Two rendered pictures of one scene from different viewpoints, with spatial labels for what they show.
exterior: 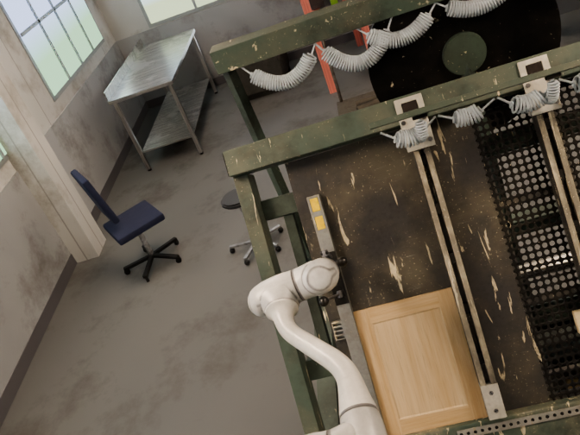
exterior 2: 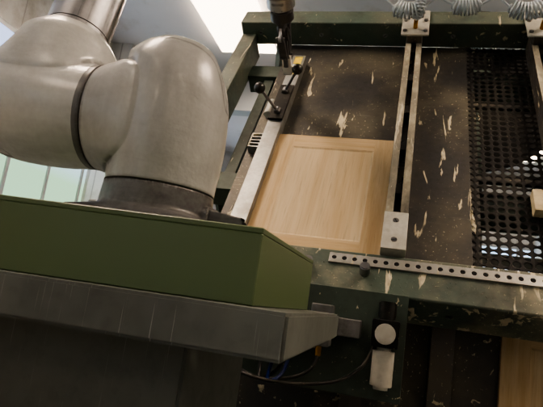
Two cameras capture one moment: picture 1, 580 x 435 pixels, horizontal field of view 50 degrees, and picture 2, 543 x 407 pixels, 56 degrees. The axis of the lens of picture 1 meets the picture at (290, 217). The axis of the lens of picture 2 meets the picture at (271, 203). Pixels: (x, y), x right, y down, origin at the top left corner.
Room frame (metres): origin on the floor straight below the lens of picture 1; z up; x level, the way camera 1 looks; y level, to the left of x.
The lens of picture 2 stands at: (0.17, -0.17, 0.76)
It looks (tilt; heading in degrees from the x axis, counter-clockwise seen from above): 10 degrees up; 3
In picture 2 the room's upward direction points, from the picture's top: 8 degrees clockwise
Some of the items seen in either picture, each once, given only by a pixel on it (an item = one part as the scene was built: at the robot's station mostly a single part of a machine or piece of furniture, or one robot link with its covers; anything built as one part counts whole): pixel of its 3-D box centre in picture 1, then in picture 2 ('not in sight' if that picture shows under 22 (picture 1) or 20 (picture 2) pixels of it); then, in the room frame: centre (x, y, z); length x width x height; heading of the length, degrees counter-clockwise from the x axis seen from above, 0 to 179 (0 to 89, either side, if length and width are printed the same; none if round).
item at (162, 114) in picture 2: not in sight; (166, 115); (0.87, 0.03, 1.00); 0.18 x 0.16 x 0.22; 84
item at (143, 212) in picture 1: (129, 217); not in sight; (5.01, 1.32, 0.52); 0.60 x 0.58 x 1.04; 93
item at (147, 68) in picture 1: (169, 91); not in sight; (8.10, 0.85, 0.54); 2.13 x 0.79 x 1.08; 169
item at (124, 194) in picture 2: not in sight; (168, 211); (0.87, 0.00, 0.86); 0.22 x 0.18 x 0.06; 79
